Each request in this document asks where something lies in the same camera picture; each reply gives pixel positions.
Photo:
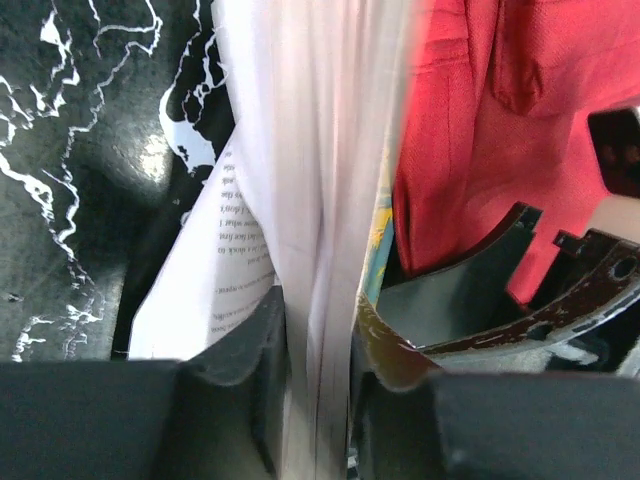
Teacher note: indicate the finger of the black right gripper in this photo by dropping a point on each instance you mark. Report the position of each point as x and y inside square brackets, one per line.
[593, 278]
[460, 298]

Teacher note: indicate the brown paperback book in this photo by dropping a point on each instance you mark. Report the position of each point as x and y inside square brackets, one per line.
[257, 299]

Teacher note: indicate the red student backpack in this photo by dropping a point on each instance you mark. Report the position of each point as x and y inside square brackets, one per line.
[499, 100]

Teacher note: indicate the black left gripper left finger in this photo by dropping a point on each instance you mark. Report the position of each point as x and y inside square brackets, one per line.
[140, 415]

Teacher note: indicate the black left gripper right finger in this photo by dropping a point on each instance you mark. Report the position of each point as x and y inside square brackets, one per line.
[415, 422]

